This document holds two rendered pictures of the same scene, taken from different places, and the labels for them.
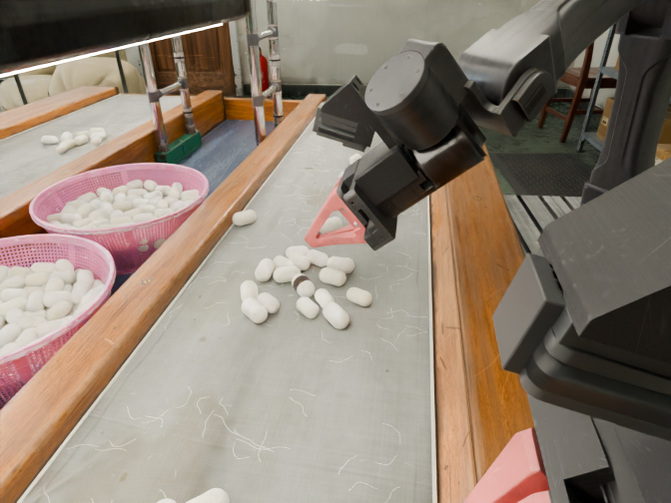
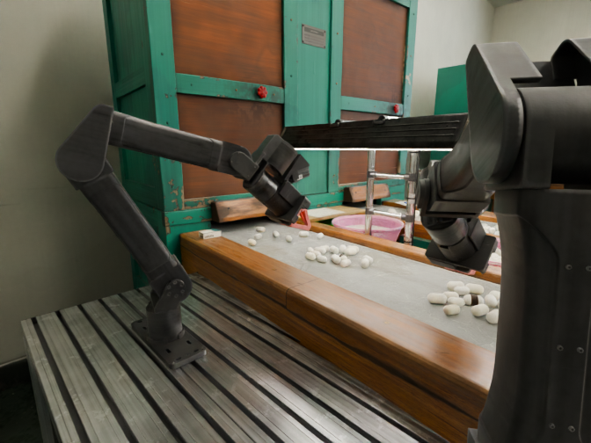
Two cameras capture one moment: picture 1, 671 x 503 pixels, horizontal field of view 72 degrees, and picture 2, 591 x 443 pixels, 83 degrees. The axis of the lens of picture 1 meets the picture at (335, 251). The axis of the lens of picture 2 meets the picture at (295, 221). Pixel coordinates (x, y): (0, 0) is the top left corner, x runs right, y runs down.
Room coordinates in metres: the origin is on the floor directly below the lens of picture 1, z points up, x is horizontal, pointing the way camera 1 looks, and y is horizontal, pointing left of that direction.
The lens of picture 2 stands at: (0.59, -0.65, 1.04)
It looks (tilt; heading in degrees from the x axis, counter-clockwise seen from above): 12 degrees down; 131
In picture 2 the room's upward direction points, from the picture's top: straight up
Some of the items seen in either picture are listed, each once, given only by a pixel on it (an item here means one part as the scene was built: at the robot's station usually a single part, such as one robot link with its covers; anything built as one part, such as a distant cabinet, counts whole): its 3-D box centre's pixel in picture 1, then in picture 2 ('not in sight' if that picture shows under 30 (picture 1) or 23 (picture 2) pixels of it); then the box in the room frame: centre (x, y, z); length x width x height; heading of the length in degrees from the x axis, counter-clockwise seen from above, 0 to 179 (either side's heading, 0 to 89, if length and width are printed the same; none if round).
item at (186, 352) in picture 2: not in sight; (164, 321); (0.00, -0.37, 0.71); 0.20 x 0.07 x 0.08; 176
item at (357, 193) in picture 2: not in sight; (368, 192); (-0.23, 0.84, 0.83); 0.30 x 0.06 x 0.07; 81
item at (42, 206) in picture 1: (130, 218); not in sight; (0.69, 0.34, 0.72); 0.27 x 0.27 x 0.10
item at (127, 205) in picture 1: (131, 222); not in sight; (0.69, 0.34, 0.72); 0.24 x 0.24 x 0.06
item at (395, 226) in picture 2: not in sight; (366, 233); (-0.02, 0.46, 0.72); 0.27 x 0.27 x 0.10
